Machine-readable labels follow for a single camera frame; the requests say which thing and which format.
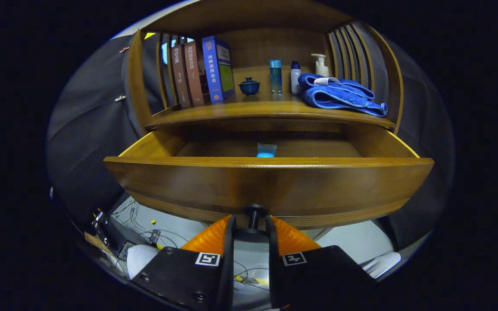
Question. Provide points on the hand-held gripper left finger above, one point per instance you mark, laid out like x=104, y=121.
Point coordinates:
x=228, y=280

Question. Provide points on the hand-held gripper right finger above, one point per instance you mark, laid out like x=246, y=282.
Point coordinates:
x=274, y=280

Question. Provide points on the wooden drawer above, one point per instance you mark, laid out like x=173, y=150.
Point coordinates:
x=275, y=185

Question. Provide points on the blue cosmetic tube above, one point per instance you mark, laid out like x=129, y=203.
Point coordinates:
x=266, y=151

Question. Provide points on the wooden countertop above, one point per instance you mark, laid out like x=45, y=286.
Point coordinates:
x=249, y=108

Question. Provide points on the wooden cabinet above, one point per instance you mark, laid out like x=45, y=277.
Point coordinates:
x=270, y=43

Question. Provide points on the white rounded object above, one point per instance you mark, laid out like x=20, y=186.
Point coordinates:
x=381, y=263
x=141, y=259

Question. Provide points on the black device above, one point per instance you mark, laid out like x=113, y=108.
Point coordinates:
x=117, y=235

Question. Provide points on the blue lidded tea bowl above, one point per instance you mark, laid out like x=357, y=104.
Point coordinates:
x=249, y=87

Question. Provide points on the blue folded towel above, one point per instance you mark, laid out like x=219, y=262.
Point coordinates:
x=339, y=97

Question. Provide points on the white bottle blue cap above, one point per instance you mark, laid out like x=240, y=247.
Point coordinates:
x=295, y=80

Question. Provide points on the blue glass bottle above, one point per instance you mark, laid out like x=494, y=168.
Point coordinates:
x=276, y=77

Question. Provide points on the brown book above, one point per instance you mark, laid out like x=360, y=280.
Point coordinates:
x=193, y=73
x=180, y=77

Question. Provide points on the metal clip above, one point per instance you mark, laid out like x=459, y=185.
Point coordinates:
x=120, y=98

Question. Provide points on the thick blue book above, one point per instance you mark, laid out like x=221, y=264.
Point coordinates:
x=214, y=69

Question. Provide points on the white pump bottle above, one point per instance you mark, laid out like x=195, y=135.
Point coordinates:
x=321, y=69

